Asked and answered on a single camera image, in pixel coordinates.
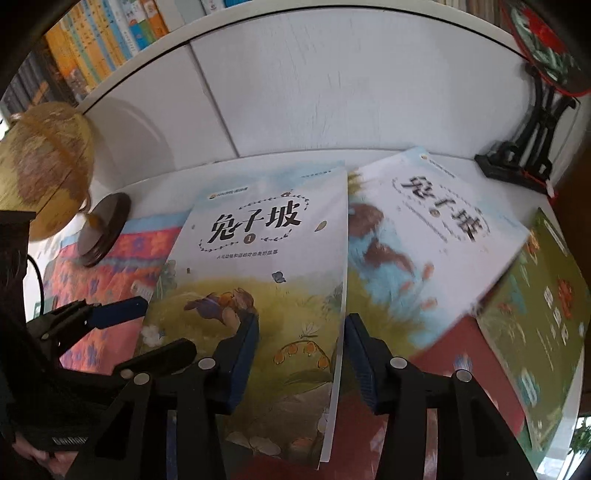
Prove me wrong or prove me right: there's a yellow desk globe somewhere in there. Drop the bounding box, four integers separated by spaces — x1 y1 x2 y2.
0 102 133 268

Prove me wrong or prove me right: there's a pink patterned cover book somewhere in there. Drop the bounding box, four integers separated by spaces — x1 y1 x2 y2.
44 210 192 376

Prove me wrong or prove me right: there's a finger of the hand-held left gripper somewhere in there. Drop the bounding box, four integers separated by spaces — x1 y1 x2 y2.
25 295 149 356
113 338 198 381

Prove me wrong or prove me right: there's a round embroidered ornament on stand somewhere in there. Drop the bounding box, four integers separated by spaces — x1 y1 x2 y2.
475 0 591 195

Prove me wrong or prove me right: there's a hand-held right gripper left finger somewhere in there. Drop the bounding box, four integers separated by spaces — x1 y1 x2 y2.
67 318 260 480

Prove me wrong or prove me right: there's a black cable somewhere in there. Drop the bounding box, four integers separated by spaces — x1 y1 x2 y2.
25 253 48 320

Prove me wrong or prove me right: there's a white bookcase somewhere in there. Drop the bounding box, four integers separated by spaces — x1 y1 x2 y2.
74 7 583 188

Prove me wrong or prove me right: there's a person's left hand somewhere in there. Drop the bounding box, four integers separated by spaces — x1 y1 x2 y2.
11 434 70 480

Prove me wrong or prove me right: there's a white blue-brown picture book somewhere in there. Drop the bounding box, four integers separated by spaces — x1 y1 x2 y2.
346 147 532 361

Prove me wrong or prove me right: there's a green plant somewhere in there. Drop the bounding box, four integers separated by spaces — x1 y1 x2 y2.
566 415 591 468

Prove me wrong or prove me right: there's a row of shelved books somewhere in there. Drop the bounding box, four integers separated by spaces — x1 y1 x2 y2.
0 0 509 121

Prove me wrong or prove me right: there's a white meadow picture book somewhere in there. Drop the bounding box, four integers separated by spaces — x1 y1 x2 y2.
139 161 350 472

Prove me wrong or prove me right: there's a green flower cover book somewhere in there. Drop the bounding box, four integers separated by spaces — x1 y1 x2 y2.
475 208 591 455

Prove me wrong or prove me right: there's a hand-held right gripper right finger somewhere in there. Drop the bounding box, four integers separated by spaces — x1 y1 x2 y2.
344 313 539 480

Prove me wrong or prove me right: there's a red cover book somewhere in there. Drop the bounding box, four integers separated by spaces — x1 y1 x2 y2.
226 316 529 480

